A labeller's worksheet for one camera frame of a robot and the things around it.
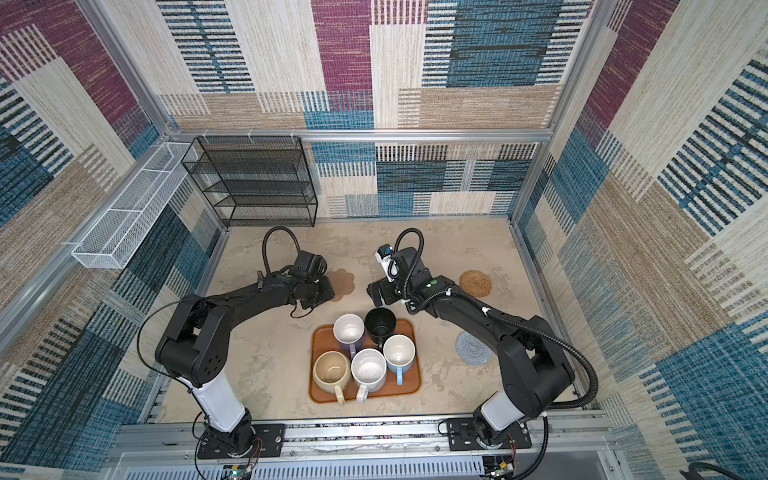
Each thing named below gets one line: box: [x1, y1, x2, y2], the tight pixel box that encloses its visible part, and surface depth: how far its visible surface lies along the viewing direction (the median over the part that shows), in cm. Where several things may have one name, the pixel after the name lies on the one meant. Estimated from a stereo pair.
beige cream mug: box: [312, 350, 351, 407], surface depth 77 cm
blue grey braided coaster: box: [455, 331, 493, 365], surface depth 89 cm
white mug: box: [351, 348, 387, 403], surface depth 80 cm
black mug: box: [364, 307, 397, 351], surface depth 86 cm
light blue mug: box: [383, 334, 416, 386], surface depth 81 cm
